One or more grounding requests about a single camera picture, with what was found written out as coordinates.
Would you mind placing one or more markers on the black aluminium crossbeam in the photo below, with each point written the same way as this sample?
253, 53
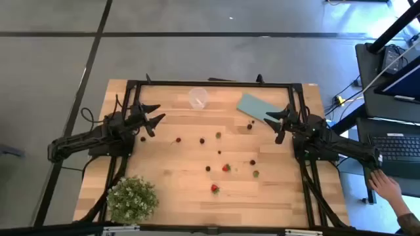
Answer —
49, 231

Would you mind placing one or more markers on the silver bracket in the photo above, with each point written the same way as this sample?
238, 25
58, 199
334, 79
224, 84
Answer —
121, 228
303, 232

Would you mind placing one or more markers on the yellow plug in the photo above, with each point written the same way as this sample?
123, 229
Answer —
340, 99

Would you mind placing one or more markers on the black desk base bar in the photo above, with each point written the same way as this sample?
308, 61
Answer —
348, 121

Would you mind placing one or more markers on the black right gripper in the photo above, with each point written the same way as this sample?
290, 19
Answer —
292, 121

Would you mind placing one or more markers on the red cherry with stem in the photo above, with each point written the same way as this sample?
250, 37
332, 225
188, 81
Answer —
178, 140

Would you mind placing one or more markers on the black vertical post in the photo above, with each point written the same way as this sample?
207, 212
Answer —
392, 29

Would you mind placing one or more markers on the clear plastic cup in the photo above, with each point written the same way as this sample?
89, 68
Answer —
198, 97

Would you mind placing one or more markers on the dark cherry with stem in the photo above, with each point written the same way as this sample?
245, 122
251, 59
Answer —
252, 162
249, 126

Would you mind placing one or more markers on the black flat bracket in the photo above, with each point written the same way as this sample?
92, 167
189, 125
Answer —
221, 79

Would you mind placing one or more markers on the person's forearm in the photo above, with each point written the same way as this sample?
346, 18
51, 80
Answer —
410, 223

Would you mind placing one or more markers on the black keyboard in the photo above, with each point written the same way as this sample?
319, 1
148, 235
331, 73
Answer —
397, 149

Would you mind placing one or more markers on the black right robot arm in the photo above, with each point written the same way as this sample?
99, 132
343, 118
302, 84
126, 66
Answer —
344, 145

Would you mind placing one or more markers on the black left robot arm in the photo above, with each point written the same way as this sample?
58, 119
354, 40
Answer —
82, 141

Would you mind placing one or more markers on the person's hand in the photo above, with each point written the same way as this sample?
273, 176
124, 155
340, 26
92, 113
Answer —
385, 188

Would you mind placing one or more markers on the teal folded cloth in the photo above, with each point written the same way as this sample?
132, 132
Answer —
254, 106

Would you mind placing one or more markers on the potted green plant white flowers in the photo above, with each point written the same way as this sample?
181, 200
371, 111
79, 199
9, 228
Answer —
131, 200

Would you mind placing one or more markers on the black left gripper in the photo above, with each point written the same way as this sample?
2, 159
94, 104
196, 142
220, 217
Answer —
138, 118

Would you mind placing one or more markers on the black power adapter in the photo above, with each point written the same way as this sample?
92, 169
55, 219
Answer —
390, 57

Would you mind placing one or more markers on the black frame clamp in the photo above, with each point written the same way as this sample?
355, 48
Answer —
148, 78
260, 78

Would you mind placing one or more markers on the white paper sheet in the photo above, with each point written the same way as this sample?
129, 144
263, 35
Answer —
344, 144

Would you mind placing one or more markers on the black desk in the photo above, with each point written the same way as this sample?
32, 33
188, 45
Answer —
377, 105
410, 185

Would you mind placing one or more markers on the strawberry with green leaves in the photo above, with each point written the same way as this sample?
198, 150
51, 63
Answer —
256, 173
226, 168
214, 188
218, 134

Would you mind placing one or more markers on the black computer monitor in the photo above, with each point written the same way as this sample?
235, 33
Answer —
407, 83

